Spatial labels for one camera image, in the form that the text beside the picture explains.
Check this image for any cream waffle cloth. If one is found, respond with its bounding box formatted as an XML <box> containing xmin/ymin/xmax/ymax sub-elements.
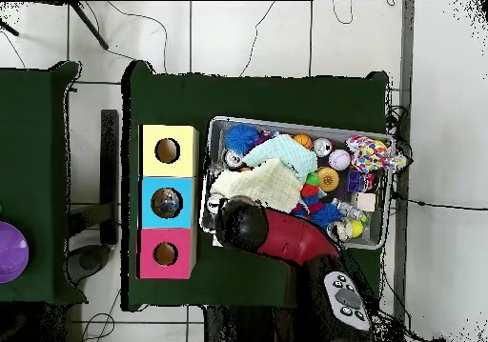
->
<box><xmin>210</xmin><ymin>157</ymin><xmax>305</xmax><ymax>214</ymax></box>

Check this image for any mint waffle cloth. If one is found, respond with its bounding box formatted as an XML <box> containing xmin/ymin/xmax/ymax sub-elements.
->
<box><xmin>242</xmin><ymin>133</ymin><xmax>318</xmax><ymax>183</ymax></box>

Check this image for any multicolour spiky caterpillar toy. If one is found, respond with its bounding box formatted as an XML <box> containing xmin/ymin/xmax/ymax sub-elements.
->
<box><xmin>291</xmin><ymin>171</ymin><xmax>327</xmax><ymax>218</ymax></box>

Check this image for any wooden box with three holes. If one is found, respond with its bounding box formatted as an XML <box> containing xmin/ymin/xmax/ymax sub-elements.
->
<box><xmin>136</xmin><ymin>124</ymin><xmax>200</xmax><ymax>280</ymax></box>

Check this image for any blue furry monster toy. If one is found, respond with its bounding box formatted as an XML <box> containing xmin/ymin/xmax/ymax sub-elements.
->
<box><xmin>223</xmin><ymin>124</ymin><xmax>261</xmax><ymax>156</ymax></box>

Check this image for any small orange basketball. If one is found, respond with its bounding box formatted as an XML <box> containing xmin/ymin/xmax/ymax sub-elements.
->
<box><xmin>292</xmin><ymin>132</ymin><xmax>314</xmax><ymax>150</ymax></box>

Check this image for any toy hamburger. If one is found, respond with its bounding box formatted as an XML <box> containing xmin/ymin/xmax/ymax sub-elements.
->
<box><xmin>316</xmin><ymin>167</ymin><xmax>340</xmax><ymax>192</ymax></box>

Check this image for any blue spiky rubber ball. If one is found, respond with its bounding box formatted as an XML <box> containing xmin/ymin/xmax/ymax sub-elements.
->
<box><xmin>310</xmin><ymin>203</ymin><xmax>343</xmax><ymax>230</ymax></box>

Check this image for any small white baseball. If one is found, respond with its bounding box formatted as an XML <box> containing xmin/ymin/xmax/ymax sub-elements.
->
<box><xmin>328</xmin><ymin>149</ymin><xmax>352</xmax><ymax>171</ymax></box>

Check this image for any plain wooden cube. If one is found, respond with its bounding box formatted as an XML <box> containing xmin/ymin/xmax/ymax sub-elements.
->
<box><xmin>356</xmin><ymin>191</ymin><xmax>376</xmax><ymax>212</ymax></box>

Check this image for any grey stand foot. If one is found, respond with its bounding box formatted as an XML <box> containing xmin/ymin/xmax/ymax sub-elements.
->
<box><xmin>63</xmin><ymin>243</ymin><xmax>112</xmax><ymax>286</ymax></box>

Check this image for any dark green side table cloth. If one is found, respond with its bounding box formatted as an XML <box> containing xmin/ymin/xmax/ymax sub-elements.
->
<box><xmin>0</xmin><ymin>60</ymin><xmax>89</xmax><ymax>306</ymax></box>

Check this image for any black tripod leg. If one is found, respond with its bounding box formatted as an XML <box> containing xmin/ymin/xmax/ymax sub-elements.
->
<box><xmin>0</xmin><ymin>18</ymin><xmax>20</xmax><ymax>37</ymax></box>
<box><xmin>68</xmin><ymin>1</ymin><xmax>111</xmax><ymax>50</ymax></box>

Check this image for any purple bowl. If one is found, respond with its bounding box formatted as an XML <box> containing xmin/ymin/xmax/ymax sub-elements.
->
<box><xmin>0</xmin><ymin>220</ymin><xmax>31</xmax><ymax>284</ymax></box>

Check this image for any shallow wire mesh bin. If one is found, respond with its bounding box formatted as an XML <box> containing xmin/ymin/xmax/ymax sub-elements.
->
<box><xmin>200</xmin><ymin>115</ymin><xmax>398</xmax><ymax>251</ymax></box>

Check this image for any black floor cable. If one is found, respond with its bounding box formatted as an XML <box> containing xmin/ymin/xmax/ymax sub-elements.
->
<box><xmin>390</xmin><ymin>191</ymin><xmax>488</xmax><ymax>211</ymax></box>

